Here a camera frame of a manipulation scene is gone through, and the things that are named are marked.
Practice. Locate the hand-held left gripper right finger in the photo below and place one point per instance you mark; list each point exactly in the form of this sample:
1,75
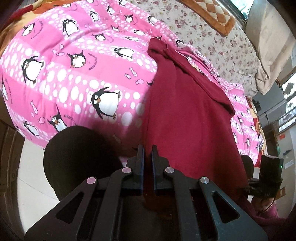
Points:
154,166

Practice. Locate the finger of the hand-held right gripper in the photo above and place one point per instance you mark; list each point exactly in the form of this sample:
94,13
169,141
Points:
251,188

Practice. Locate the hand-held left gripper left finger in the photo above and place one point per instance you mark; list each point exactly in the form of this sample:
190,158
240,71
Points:
140,162

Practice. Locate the dark red fleece garment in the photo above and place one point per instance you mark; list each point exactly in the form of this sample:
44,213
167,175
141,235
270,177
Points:
189,115

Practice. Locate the person's right forearm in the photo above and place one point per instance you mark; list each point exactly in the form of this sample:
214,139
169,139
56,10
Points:
269,209

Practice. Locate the person's right leg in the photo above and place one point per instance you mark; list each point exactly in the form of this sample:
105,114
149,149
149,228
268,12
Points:
247,165

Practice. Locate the person's leg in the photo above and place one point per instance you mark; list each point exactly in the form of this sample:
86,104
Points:
78,160
247,165

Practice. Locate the white cabinet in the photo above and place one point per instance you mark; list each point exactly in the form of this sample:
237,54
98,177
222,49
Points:
288,153

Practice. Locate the yellow red printed blanket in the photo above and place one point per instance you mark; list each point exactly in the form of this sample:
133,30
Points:
256,122

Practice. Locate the person's left leg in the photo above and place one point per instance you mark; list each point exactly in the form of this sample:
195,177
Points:
78,160

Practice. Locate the window with metal grille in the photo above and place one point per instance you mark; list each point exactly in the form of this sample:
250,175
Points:
289,104

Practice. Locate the pink penguin print blanket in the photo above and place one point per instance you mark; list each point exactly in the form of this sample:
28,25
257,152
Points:
69,81

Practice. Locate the beige pillow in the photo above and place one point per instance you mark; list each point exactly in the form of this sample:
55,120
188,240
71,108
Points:
270,46

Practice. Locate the floral bed sheet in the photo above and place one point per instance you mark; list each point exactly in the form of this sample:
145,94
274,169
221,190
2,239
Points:
208,34

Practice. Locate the orange checked mat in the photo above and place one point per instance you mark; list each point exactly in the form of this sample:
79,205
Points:
215,14

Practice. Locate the orange patterned blanket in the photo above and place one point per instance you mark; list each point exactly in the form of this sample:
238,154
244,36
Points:
13,25

